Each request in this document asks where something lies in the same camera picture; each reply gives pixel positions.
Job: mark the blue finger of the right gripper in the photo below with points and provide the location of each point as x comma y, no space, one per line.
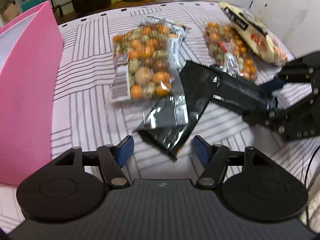
272,85

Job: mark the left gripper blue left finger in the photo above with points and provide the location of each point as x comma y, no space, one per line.
112,159

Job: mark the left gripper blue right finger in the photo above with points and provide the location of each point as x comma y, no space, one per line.
214,160

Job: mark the black glossy snack pack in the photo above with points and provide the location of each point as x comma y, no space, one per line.
174,117

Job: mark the cream noodle snack bag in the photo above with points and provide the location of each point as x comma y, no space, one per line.
255,34

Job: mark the striped white bedsheet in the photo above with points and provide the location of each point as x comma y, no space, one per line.
82,115

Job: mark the right bag of colourful nuts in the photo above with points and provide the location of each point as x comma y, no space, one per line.
229,50

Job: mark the bag of colourful nuts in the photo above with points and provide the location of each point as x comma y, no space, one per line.
146,60
229,50

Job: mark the left bag of colourful nuts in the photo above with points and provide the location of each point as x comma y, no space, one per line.
146,60

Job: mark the pink storage box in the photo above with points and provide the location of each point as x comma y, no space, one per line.
31,50

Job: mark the teal shopping bag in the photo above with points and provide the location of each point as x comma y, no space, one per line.
26,5

